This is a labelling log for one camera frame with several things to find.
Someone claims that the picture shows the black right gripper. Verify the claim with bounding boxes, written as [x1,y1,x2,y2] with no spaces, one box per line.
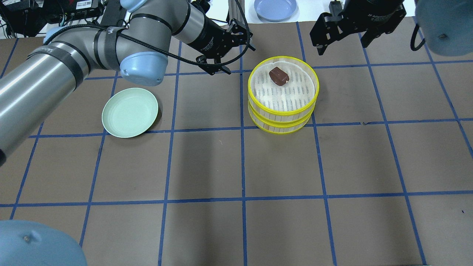
[310,0,406,56]

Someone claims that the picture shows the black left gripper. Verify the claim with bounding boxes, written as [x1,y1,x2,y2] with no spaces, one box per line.
[190,18,256,75]

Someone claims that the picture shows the brown bun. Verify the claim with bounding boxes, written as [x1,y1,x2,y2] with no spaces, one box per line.
[269,67,290,86]

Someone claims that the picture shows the yellow bamboo steamer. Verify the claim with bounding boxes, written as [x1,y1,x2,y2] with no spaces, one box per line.
[247,56,320,117]
[247,101,315,135]

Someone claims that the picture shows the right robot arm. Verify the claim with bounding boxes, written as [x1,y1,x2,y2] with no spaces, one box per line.
[310,0,473,56]

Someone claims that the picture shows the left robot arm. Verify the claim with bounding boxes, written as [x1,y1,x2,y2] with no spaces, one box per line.
[1,0,252,164]

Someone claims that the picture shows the black power adapter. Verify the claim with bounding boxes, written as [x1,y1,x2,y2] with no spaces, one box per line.
[329,0,343,16]

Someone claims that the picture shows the blue plate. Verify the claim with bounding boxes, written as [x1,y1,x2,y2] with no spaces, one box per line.
[253,0,297,22]

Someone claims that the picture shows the light green plate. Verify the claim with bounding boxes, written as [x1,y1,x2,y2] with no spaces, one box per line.
[101,88,159,138]

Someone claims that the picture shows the aluminium frame post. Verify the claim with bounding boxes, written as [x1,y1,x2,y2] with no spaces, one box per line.
[226,0,246,29]

